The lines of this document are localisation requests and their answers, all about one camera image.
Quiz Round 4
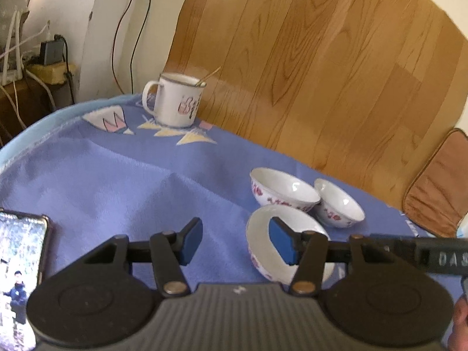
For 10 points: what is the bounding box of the black thin wall cable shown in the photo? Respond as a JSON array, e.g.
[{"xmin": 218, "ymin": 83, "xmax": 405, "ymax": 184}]
[{"xmin": 110, "ymin": 0, "xmax": 152, "ymax": 94}]

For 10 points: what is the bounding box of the blue patterned tablecloth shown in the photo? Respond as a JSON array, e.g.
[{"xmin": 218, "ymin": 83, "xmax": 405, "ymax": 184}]
[{"xmin": 0, "ymin": 93, "xmax": 468, "ymax": 351}]

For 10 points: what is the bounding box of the red floral bowl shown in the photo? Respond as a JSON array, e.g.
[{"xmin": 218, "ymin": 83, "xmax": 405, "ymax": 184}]
[
  {"xmin": 250, "ymin": 167, "xmax": 321, "ymax": 212},
  {"xmin": 246, "ymin": 205, "xmax": 328, "ymax": 285},
  {"xmin": 313, "ymin": 178, "xmax": 366, "ymax": 228}
]

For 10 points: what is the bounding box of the smartphone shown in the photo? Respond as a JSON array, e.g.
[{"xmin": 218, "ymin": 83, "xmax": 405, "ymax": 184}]
[{"xmin": 1, "ymin": 209, "xmax": 49, "ymax": 350}]

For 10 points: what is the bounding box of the person's right hand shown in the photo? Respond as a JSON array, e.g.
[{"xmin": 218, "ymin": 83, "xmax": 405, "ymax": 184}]
[{"xmin": 448, "ymin": 294, "xmax": 468, "ymax": 351}]

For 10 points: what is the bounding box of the brown seat cushion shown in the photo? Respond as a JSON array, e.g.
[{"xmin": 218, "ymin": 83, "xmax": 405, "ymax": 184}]
[{"xmin": 402, "ymin": 128, "xmax": 467, "ymax": 238}]

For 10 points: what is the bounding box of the spoon in mug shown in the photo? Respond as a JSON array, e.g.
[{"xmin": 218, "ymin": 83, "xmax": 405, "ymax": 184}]
[{"xmin": 195, "ymin": 67, "xmax": 221, "ymax": 87}]

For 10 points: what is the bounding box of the white enamel mug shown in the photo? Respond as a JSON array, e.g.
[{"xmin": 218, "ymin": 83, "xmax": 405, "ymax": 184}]
[{"xmin": 142, "ymin": 72, "xmax": 206, "ymax": 128}]

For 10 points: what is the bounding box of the cluttered side shelf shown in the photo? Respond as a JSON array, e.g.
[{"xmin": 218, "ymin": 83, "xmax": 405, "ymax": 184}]
[{"xmin": 1, "ymin": 0, "xmax": 75, "ymax": 131}]

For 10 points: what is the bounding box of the black power adapter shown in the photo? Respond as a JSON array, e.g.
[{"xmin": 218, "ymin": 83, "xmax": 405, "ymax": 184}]
[{"xmin": 39, "ymin": 34, "xmax": 68, "ymax": 66}]

